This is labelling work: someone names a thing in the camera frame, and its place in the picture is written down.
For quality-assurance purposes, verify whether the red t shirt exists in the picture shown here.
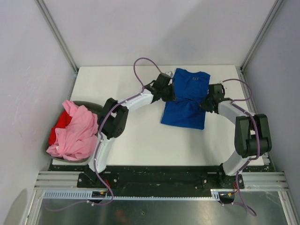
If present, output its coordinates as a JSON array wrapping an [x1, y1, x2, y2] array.
[[48, 110, 72, 145]]

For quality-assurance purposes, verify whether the pink t shirt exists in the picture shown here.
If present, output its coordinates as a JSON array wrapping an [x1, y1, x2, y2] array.
[[46, 100, 98, 161]]

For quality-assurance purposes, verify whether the aluminium frame post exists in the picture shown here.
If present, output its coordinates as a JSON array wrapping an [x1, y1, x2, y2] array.
[[240, 0, 286, 71], [35, 0, 79, 74]]

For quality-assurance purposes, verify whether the blue printed t shirt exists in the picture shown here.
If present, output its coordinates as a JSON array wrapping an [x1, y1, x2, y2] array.
[[161, 68, 210, 130]]

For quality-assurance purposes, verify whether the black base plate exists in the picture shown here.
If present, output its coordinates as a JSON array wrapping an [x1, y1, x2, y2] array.
[[77, 165, 245, 194]]

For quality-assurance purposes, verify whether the left aluminium frame post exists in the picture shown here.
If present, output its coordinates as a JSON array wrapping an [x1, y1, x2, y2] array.
[[35, 0, 79, 74]]

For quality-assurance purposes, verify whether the grey slotted cable duct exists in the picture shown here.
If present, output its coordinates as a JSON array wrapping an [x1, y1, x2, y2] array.
[[43, 189, 233, 201]]

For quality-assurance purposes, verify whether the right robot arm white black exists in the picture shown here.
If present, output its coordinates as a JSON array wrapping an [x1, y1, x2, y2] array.
[[200, 83, 272, 188]]

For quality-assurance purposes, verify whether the right aluminium frame post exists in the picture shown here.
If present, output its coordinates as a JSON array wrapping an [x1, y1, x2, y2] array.
[[240, 0, 286, 71]]

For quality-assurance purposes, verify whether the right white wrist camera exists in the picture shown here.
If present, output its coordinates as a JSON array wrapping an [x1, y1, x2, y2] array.
[[219, 81, 227, 90]]

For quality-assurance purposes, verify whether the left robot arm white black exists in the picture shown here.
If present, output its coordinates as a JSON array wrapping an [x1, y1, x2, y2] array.
[[84, 71, 176, 188]]

